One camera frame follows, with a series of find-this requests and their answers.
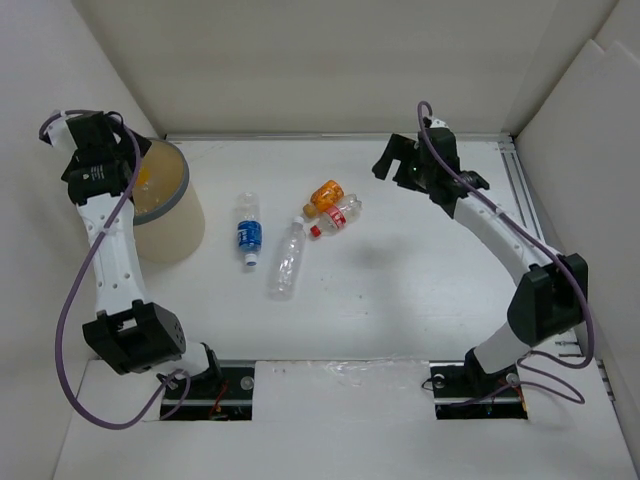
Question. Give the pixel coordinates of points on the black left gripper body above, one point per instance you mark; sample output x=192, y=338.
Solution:
x=131, y=145

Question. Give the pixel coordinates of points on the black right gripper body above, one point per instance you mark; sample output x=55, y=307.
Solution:
x=420, y=174

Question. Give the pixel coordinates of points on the red label plastic bottle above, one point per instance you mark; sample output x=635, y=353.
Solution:
x=337, y=217

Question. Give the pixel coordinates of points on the yellow cap orange label bottle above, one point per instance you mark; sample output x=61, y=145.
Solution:
x=141, y=187

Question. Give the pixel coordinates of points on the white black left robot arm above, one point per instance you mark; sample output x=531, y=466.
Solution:
x=130, y=331

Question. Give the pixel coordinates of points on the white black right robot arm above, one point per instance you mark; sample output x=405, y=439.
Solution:
x=551, y=288

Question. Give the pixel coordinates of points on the beige bin with grey rim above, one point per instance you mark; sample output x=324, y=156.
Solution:
x=169, y=225

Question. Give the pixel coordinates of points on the orange wrapped plastic bottle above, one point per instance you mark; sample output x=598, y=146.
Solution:
x=323, y=198

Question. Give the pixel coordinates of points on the clear unlabelled plastic bottle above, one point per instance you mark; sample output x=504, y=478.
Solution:
x=287, y=264

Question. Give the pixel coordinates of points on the blue label bottle left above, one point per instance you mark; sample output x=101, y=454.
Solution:
x=249, y=228

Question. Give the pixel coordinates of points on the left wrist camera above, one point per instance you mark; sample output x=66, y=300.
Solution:
x=55, y=132

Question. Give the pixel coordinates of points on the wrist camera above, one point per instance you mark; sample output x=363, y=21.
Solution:
x=55, y=132
x=431, y=122

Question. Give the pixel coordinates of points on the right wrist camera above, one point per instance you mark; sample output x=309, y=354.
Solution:
x=431, y=122

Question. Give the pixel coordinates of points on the aluminium rail right edge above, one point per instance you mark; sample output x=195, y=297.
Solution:
x=529, y=209

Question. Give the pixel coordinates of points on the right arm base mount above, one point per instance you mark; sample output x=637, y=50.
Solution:
x=459, y=396

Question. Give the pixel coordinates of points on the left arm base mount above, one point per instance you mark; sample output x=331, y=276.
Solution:
x=228, y=398

